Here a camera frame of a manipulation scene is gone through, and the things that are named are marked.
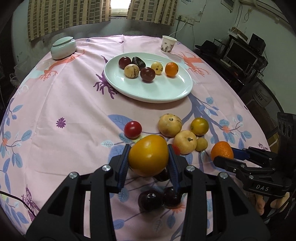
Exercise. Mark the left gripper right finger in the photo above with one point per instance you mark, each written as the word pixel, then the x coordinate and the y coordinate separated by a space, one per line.
pixel 216 207

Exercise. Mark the yellow-orange tomato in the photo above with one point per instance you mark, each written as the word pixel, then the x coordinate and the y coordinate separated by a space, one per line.
pixel 149 156

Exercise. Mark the checkered curtain right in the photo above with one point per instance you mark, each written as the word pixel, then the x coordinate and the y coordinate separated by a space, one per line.
pixel 153 11

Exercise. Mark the red tomato centre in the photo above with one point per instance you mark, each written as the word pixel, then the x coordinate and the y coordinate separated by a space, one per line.
pixel 176 149

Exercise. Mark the white oval plate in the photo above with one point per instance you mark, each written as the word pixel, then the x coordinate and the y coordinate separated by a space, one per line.
pixel 162 89

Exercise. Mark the small yellow-green fruit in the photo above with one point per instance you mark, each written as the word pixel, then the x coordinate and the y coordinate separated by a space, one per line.
pixel 202 144

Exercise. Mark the checkered curtain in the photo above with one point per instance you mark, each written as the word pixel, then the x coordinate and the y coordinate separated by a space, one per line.
pixel 45 17
pixel 153 11

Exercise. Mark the small red tomato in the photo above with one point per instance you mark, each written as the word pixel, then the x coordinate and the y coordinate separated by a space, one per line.
pixel 132 130

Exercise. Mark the black speaker box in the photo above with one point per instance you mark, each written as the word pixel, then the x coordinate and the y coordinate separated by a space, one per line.
pixel 257 44

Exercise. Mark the tan round fruit rear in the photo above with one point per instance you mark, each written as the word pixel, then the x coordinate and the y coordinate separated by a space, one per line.
pixel 169 125

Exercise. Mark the yellow spotted fruit on plate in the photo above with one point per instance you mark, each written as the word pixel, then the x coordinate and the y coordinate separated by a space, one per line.
pixel 157 67

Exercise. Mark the striped pepino melon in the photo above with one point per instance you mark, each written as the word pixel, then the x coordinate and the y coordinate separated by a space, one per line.
pixel 131 71

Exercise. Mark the orange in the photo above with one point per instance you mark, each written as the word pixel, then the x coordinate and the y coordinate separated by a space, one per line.
pixel 222 149
pixel 171 69

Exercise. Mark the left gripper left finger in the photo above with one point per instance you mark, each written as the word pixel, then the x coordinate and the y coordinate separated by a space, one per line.
pixel 61 217

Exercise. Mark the white paper cup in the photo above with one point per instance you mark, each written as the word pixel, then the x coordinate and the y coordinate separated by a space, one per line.
pixel 167 43

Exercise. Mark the dark wrinkled fruit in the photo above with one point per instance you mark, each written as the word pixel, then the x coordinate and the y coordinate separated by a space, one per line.
pixel 138 62

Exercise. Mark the tan flat peach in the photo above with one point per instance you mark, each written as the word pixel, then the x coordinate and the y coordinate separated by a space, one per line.
pixel 186 141

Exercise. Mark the orange front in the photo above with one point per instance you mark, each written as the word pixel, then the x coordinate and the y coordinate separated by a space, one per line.
pixel 171 69

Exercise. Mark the dark red plum on plate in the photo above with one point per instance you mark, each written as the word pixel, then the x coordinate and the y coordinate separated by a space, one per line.
pixel 124 61

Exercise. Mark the white lidded ceramic jar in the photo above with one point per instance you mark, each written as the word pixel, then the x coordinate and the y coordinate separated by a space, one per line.
pixel 63 48

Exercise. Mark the checkered curtain left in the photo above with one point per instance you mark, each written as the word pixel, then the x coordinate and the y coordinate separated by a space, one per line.
pixel 45 17

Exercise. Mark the person's right hand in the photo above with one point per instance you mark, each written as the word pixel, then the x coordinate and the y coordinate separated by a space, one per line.
pixel 260 203

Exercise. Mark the large dark red plum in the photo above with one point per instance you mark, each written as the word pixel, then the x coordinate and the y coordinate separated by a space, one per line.
pixel 147 74

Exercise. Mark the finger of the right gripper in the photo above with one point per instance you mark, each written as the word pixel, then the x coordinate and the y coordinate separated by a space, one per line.
pixel 260 157
pixel 236 167

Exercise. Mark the pink floral tablecloth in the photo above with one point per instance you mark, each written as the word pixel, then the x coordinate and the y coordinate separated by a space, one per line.
pixel 65 117

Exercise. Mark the black computer monitor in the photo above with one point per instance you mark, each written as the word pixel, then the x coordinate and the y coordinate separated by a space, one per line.
pixel 240 57

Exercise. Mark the green-yellow tomato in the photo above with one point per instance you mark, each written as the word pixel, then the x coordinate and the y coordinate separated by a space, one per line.
pixel 199 126

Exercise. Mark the dark cherry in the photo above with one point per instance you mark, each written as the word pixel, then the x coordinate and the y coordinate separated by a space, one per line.
pixel 171 198
pixel 150 200
pixel 163 176

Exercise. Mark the wall power socket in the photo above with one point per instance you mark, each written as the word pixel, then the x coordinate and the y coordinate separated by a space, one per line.
pixel 186 19

